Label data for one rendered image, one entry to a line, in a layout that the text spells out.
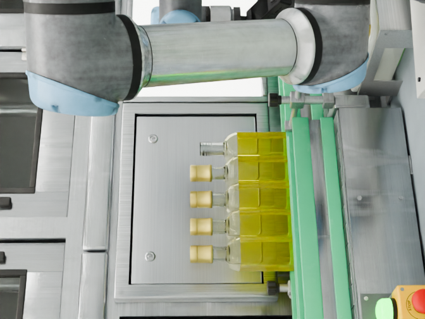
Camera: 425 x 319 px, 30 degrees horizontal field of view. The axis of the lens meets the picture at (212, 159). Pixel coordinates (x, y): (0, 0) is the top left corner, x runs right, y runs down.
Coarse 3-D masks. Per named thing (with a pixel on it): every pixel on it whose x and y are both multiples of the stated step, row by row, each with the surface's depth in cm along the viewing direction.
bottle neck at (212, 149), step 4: (200, 144) 164; (204, 144) 164; (208, 144) 164; (212, 144) 164; (216, 144) 164; (220, 144) 164; (200, 148) 164; (204, 148) 164; (208, 148) 164; (212, 148) 164; (216, 148) 164; (220, 148) 164; (200, 152) 164; (204, 152) 164; (208, 152) 164; (212, 152) 164; (216, 152) 164; (220, 152) 164
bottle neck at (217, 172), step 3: (213, 168) 161; (216, 168) 161; (219, 168) 161; (222, 168) 161; (213, 171) 161; (216, 171) 161; (219, 171) 161; (222, 171) 161; (213, 174) 160; (216, 174) 161; (219, 174) 161; (222, 174) 161; (213, 177) 161; (216, 177) 161; (219, 177) 161; (222, 177) 161
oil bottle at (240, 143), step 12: (240, 132) 164; (252, 132) 164; (264, 132) 164; (276, 132) 164; (228, 144) 163; (240, 144) 162; (252, 144) 163; (264, 144) 163; (276, 144) 163; (228, 156) 163
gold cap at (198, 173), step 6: (192, 168) 161; (198, 168) 161; (204, 168) 161; (210, 168) 160; (192, 174) 160; (198, 174) 160; (204, 174) 160; (210, 174) 160; (192, 180) 161; (198, 180) 161; (204, 180) 161; (210, 180) 161
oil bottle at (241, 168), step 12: (240, 156) 161; (252, 156) 161; (264, 156) 161; (276, 156) 161; (228, 168) 160; (240, 168) 159; (252, 168) 159; (264, 168) 160; (276, 168) 160; (228, 180) 160; (240, 180) 159; (252, 180) 159; (264, 180) 159; (276, 180) 159; (288, 180) 159
